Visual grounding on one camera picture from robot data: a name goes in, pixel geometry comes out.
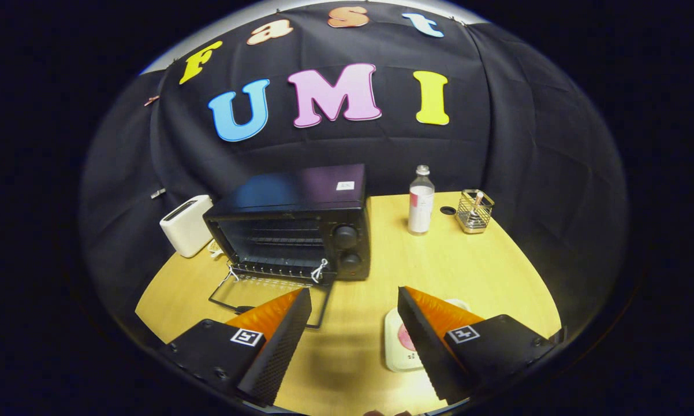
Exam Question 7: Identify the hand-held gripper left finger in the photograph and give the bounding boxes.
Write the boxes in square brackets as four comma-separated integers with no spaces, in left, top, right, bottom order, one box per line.
[159,288,313,408]

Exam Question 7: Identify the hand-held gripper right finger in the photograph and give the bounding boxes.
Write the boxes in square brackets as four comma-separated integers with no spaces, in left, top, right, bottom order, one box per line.
[397,286,567,405]

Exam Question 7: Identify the pink ham slice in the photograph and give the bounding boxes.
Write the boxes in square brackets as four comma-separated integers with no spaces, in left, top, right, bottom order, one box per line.
[397,324,418,352]

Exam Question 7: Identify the cream food tray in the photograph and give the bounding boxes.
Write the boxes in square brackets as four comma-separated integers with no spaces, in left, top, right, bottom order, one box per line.
[384,298,470,373]

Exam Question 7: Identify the black toaster oven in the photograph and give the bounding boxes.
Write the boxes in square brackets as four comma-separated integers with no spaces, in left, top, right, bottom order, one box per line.
[203,164,372,331]

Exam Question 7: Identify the white pop-up toaster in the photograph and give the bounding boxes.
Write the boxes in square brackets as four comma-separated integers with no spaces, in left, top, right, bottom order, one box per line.
[159,195,215,258]

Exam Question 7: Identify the clear plastic bottle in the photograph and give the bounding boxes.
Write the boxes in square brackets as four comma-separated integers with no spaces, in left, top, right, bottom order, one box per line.
[408,165,435,236]

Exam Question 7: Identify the wire mesh holder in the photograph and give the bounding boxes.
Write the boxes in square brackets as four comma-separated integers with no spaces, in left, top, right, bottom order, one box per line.
[456,189,495,234]

